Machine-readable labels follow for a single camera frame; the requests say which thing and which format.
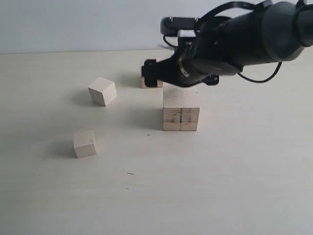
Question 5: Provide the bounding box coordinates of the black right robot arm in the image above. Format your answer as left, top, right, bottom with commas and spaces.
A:
141, 0, 313, 88

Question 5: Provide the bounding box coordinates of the small light wooden cube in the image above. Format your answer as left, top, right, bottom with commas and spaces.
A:
73, 130, 97, 158

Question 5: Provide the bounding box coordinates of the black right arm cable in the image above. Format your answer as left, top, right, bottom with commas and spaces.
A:
237, 61, 283, 83

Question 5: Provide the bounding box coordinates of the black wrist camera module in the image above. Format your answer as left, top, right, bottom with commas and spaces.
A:
160, 17, 198, 37

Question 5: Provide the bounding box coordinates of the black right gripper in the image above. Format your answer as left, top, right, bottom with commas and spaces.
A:
141, 23, 244, 87

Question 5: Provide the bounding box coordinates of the medium brown wooden cube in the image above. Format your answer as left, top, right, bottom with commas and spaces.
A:
141, 77, 163, 89

